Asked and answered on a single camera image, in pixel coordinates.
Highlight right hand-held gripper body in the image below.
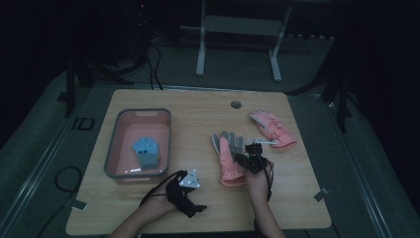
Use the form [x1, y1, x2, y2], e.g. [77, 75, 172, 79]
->
[243, 138, 279, 176]

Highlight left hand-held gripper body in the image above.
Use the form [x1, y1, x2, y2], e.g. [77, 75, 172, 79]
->
[163, 168, 202, 213]

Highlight pink glove with grey palm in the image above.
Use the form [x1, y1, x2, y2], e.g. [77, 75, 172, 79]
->
[210, 130, 248, 188]

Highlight blue knit glove with dots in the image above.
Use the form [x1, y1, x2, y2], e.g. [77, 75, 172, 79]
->
[131, 137, 162, 172]

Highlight plain blue knit glove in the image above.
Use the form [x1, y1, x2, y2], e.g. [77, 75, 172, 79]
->
[147, 137, 162, 157]

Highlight pink basin with grey rim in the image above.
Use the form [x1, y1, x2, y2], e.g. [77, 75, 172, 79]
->
[103, 107, 172, 185]

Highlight person's right hand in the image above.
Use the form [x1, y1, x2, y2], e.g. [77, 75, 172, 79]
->
[245, 161, 275, 200]

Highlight person's left hand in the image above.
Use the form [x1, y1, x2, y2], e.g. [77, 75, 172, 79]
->
[140, 191, 180, 217]

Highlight pink padded glove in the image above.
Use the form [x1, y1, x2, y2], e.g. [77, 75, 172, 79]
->
[249, 110, 298, 149]

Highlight grey tape piece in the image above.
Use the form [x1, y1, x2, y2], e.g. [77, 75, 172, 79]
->
[313, 186, 330, 203]
[70, 198, 88, 212]

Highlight black tripod stand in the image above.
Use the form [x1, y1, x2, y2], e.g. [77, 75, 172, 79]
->
[55, 0, 149, 119]
[284, 19, 361, 134]

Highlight left hand-held gripper cable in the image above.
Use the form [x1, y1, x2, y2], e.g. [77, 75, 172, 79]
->
[139, 170, 186, 207]

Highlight hand-held gripper cable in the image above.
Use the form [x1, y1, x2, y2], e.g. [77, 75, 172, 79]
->
[139, 170, 186, 207]
[252, 160, 275, 238]

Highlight right hand-held gripper cable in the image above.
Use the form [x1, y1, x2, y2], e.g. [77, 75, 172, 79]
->
[252, 160, 275, 238]

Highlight black looped floor cable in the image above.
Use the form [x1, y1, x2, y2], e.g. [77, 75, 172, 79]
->
[53, 166, 83, 194]

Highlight white metal desk frame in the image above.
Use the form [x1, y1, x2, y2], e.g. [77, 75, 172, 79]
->
[179, 0, 293, 83]

